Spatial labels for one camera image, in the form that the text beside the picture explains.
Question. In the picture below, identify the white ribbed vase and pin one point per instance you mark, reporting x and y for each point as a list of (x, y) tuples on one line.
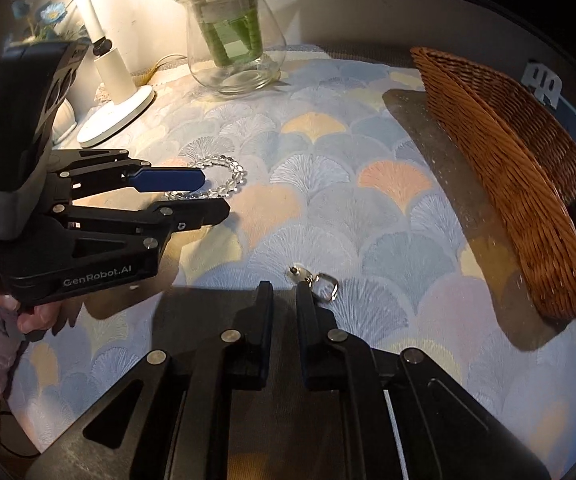
[(65, 120)]

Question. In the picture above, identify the clear glass vase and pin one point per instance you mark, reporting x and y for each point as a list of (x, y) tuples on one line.
[(263, 65)]

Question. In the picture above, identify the blue and white artificial flowers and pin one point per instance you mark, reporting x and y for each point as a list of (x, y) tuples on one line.
[(50, 10)]

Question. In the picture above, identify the white table lamp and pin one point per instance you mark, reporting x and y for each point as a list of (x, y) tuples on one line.
[(118, 110)]

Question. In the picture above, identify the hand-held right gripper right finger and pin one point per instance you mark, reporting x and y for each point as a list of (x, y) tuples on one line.
[(304, 330)]

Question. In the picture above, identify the white plug adapter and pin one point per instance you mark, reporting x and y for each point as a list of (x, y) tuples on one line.
[(542, 82)]

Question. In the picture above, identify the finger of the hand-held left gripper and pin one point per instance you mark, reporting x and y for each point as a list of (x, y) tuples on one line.
[(203, 212), (168, 180)]

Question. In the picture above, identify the pastel fan pattern tablecloth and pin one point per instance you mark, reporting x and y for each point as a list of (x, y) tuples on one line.
[(318, 160)]

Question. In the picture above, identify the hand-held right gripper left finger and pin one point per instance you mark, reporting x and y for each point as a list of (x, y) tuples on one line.
[(267, 325)]

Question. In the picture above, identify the person's left hand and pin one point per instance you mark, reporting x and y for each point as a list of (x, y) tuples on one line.
[(38, 317)]

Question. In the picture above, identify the brown wicker basket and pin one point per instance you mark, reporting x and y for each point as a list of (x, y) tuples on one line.
[(507, 170)]

